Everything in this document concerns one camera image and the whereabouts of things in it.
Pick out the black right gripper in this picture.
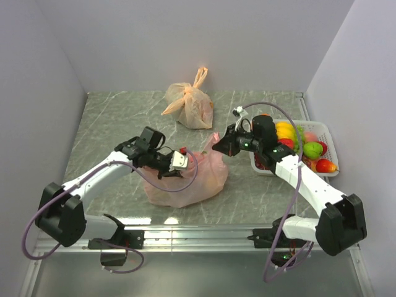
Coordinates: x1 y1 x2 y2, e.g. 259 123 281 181
213 123 263 157

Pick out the pink plastic bag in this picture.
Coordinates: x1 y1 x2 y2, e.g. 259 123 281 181
141 132 228 208

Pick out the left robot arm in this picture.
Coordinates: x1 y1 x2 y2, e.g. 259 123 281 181
35 127 189 249

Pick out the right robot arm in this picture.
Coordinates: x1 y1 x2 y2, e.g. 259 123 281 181
212 116 368 256

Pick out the tied beige plastic bag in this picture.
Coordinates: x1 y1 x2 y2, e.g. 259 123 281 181
161 67 213 129

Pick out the yellow fake banana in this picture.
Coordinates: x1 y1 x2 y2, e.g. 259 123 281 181
275 122 296 140

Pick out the red fake strawberry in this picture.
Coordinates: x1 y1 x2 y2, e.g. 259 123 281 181
278 138 295 150

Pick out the pink fake peach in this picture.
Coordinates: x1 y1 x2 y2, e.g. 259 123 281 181
304 131 318 142

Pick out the green fake guava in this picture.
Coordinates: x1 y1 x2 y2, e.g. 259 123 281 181
303 142 323 160

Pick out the red yellow fake pear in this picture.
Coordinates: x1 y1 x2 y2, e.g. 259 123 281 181
315 158 338 173

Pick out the green grape bunch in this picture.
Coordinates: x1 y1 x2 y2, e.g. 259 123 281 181
293 125 306 153

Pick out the white plastic fruit basket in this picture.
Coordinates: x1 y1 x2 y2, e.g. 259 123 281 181
249 119 340 178

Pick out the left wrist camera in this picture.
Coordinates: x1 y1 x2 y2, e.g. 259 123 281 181
170 150 189 171

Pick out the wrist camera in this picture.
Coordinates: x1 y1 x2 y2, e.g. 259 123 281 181
170 150 189 171
232 106 248 131

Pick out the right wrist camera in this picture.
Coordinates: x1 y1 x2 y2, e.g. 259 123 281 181
232 106 248 131

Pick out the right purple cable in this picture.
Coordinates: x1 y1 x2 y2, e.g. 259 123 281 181
241 101 315 284

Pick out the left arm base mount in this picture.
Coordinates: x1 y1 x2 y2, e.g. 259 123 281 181
87 230 145 269

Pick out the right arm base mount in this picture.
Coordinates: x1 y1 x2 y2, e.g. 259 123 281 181
247 228 306 267

